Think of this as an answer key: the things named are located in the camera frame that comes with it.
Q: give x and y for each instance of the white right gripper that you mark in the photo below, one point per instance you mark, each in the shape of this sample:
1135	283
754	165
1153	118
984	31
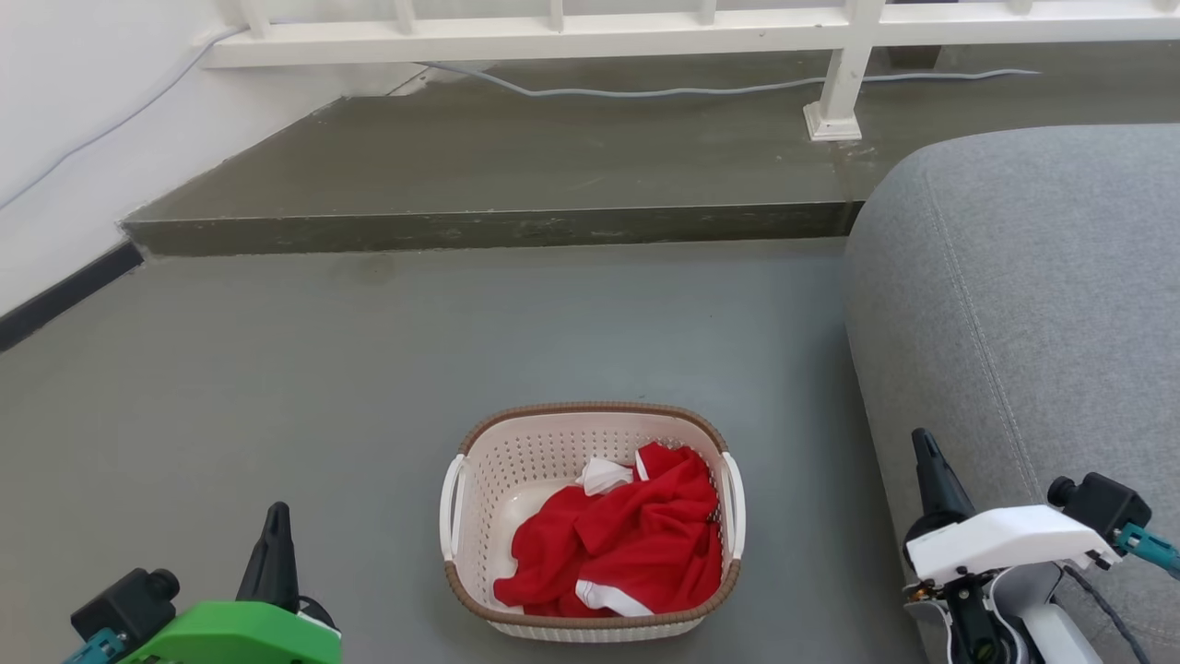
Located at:
996	539

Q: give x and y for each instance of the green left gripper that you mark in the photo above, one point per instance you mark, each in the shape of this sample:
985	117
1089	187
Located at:
230	636

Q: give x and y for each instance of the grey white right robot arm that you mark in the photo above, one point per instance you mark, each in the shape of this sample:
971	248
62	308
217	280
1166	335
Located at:
1005	618

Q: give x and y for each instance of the cream laundry basket brown rim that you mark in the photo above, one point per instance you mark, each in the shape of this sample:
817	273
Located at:
498	470

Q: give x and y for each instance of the grey fabric sofa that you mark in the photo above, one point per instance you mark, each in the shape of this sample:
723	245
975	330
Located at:
1014	295

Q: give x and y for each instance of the red garment with white trim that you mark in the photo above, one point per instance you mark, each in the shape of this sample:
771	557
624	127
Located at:
636	544

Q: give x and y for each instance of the small white cloth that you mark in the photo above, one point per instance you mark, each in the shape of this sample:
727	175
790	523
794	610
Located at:
604	475

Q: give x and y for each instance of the black baseboard strip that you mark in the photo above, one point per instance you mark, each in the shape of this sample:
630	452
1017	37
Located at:
69	290

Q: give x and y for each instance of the white wooden railing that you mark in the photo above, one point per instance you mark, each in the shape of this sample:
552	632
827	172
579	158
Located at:
590	37

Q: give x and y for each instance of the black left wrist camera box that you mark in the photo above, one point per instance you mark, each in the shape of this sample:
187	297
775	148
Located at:
124	604

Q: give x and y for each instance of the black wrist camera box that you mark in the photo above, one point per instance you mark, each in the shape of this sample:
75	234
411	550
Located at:
1102	507
124	604

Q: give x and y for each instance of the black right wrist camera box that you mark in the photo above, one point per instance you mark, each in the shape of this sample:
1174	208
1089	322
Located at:
1102	507

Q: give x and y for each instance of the dark brown post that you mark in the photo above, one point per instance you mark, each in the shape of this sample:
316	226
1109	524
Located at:
917	53

